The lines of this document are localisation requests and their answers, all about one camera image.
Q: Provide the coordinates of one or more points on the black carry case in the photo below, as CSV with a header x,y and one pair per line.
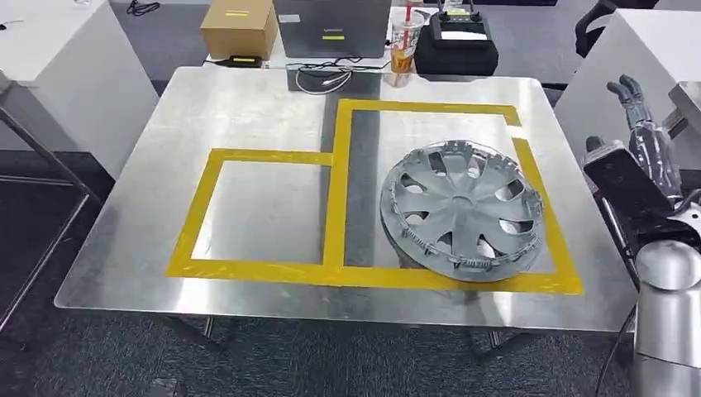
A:
x,y
454,60

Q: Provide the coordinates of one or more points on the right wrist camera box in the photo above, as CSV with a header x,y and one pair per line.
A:
x,y
619,175

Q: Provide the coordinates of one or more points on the silver wheel hubcap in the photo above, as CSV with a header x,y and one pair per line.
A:
x,y
465,213

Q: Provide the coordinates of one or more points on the steel top table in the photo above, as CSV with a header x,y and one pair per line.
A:
x,y
687,104
246,120

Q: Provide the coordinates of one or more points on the white desk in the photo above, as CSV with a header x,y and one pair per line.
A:
x,y
279,61

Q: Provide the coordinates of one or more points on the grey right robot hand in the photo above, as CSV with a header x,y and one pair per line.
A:
x,y
654,153

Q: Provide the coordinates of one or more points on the white table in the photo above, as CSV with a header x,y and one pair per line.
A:
x,y
597,82
65,71

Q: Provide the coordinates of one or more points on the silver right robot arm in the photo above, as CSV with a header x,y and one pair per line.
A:
x,y
668,329

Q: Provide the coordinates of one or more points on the plastic drink cup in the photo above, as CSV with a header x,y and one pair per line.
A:
x,y
405,46

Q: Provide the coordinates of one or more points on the black chair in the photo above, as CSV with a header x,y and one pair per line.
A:
x,y
588,27

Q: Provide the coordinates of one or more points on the small black device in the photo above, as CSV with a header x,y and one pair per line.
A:
x,y
240,61

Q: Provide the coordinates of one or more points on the black handheld controller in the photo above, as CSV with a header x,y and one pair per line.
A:
x,y
459,30

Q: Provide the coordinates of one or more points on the brown cardboard box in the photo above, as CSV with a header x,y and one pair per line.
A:
x,y
238,27

